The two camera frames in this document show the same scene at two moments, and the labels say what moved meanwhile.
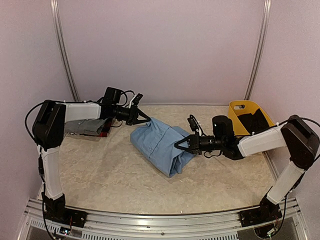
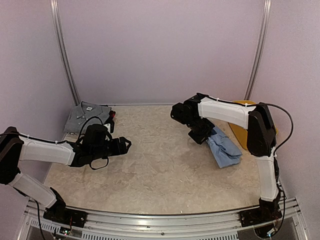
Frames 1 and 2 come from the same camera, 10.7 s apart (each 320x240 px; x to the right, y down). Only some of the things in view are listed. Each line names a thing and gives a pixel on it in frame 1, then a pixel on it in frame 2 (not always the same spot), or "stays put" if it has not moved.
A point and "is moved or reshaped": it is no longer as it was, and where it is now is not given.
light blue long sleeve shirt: x=156 y=141 is moved or reshaped
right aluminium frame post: x=260 y=51 stays put
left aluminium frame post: x=54 y=6 stays put
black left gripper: x=133 y=114 to x=117 y=150
